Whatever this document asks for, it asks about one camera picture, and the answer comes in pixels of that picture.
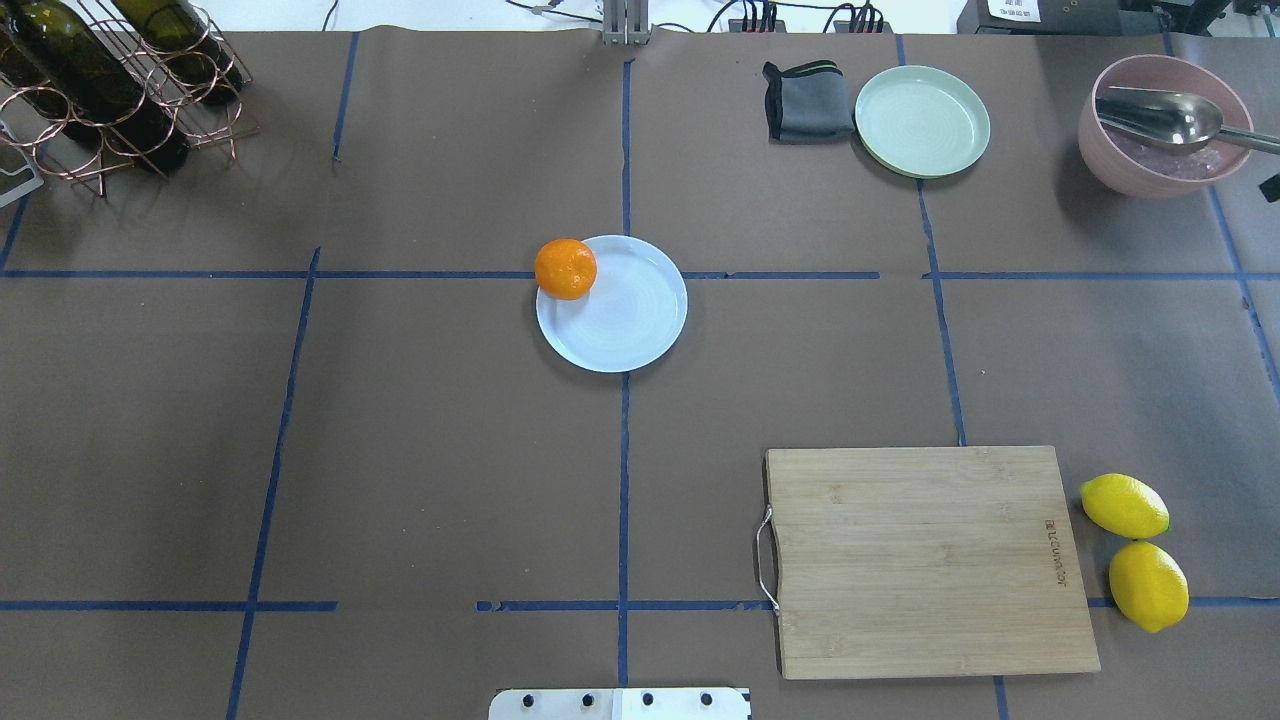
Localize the light blue plate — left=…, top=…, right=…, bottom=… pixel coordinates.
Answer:
left=535, top=234, right=689, bottom=373

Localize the metal scoop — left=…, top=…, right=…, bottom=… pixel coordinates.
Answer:
left=1094, top=86, right=1279, bottom=155

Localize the lower yellow lemon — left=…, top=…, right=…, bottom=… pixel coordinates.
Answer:
left=1080, top=473, right=1171, bottom=541

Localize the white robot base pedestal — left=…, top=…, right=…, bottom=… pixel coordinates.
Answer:
left=486, top=685, right=753, bottom=719

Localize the upper yellow lemon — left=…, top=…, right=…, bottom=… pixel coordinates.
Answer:
left=1107, top=541, right=1190, bottom=634

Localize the folded grey cloth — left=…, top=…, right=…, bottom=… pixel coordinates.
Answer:
left=762, top=60, right=855, bottom=145

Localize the dark wine bottle lower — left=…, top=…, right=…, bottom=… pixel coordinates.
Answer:
left=113, top=1, right=244, bottom=108

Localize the orange fruit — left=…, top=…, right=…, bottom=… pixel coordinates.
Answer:
left=534, top=238, right=598, bottom=301

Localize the dark wine bottle upper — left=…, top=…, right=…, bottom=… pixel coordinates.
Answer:
left=3, top=1, right=189, bottom=176

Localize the copper wire bottle rack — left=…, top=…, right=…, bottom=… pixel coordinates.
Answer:
left=3, top=1, right=261, bottom=197

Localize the bamboo cutting board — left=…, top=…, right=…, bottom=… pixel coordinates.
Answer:
left=763, top=446, right=1101, bottom=682

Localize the dark wine bottle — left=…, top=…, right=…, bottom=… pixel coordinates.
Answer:
left=3, top=1, right=189, bottom=176
left=113, top=1, right=244, bottom=108

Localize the yellow lemon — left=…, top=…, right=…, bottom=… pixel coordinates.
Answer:
left=1107, top=541, right=1190, bottom=634
left=1080, top=473, right=1171, bottom=541

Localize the light green plate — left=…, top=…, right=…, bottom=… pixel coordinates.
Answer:
left=854, top=65, right=992, bottom=179

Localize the pink bowl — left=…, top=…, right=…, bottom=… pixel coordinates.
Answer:
left=1076, top=54, right=1253, bottom=199

